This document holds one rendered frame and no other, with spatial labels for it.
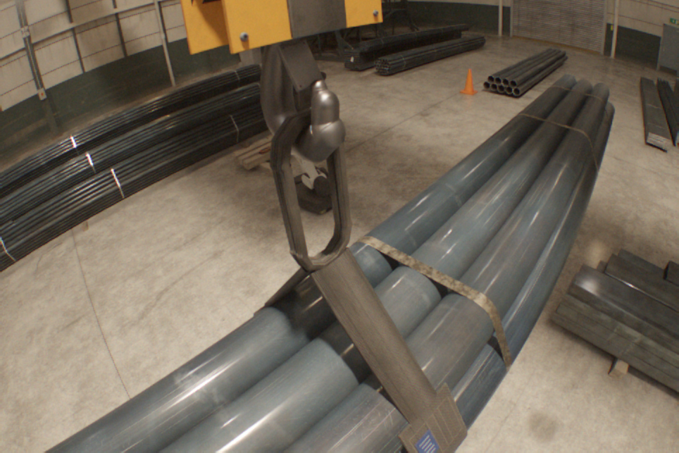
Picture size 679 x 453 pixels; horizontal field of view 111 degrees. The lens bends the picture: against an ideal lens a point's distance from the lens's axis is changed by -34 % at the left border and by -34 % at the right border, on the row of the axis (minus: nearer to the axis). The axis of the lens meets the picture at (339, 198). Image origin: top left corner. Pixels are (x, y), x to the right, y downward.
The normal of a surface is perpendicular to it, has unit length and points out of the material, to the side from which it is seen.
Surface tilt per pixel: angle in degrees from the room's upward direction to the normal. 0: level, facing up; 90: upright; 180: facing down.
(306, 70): 62
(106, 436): 11
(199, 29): 90
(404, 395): 52
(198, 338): 0
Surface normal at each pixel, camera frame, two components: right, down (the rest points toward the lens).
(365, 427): 0.04, -0.75
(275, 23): 0.71, 0.33
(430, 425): 0.56, -0.13
